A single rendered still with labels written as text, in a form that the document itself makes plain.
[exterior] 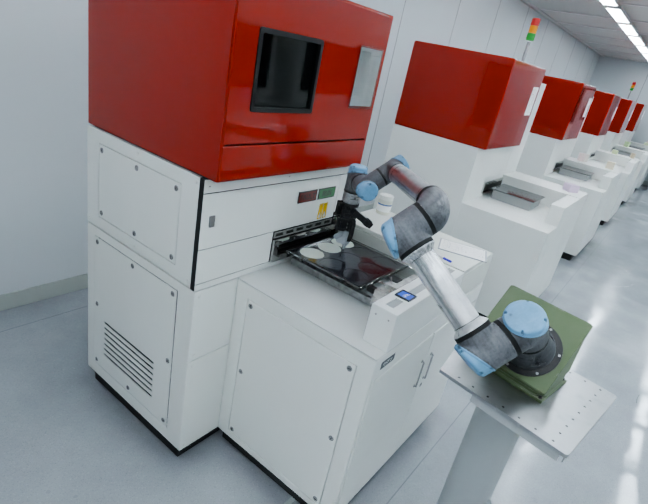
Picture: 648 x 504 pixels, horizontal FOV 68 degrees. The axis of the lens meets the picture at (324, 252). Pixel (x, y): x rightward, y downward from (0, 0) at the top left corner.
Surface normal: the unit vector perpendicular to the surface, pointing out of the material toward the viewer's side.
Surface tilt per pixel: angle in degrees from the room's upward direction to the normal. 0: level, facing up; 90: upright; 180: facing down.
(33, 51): 90
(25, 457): 0
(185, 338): 90
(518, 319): 38
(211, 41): 90
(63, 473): 0
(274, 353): 90
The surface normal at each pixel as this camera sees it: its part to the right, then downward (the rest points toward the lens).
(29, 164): 0.77, 0.38
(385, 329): -0.60, 0.21
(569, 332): -0.38, -0.54
